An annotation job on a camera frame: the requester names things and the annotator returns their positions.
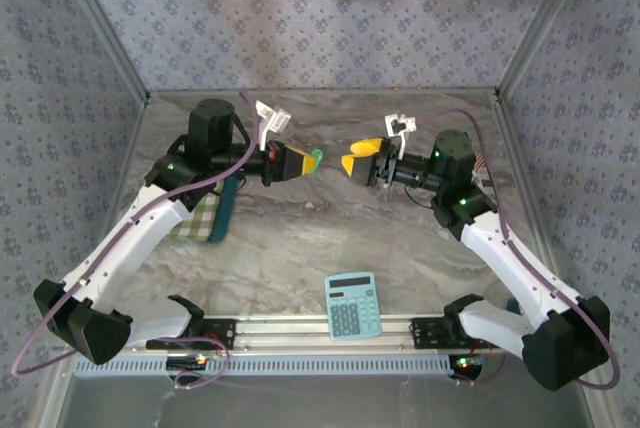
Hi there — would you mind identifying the small circuit board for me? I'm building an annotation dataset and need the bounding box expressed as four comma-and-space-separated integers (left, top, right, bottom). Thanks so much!
449, 354, 485, 380
166, 353, 209, 371

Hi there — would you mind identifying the metal frame post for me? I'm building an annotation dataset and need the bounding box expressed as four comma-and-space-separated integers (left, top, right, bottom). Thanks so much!
52, 0, 152, 102
497, 0, 597, 99

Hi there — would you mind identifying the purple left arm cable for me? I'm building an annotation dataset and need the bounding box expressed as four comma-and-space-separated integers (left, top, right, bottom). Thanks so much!
10, 91, 266, 390

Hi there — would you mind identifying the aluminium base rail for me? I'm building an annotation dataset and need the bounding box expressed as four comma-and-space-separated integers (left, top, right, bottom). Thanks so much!
119, 314, 521, 353

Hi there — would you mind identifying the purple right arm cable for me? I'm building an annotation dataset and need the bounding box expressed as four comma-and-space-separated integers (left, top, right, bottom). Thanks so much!
414, 108, 623, 392

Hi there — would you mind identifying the light blue calculator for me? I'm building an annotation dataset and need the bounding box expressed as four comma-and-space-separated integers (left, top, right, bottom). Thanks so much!
324, 271, 384, 345

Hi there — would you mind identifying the grey slotted cable duct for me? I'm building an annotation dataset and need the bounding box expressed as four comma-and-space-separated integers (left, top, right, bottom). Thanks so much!
73, 353, 457, 378

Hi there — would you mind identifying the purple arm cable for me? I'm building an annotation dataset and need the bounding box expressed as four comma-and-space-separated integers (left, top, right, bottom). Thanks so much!
10, 91, 266, 390
414, 108, 623, 392

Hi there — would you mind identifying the white toy car with flag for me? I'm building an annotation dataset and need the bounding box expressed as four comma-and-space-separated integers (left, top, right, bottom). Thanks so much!
470, 149, 496, 192

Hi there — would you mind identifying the key with green cover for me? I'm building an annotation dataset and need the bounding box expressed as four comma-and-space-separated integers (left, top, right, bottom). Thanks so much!
305, 147, 326, 177

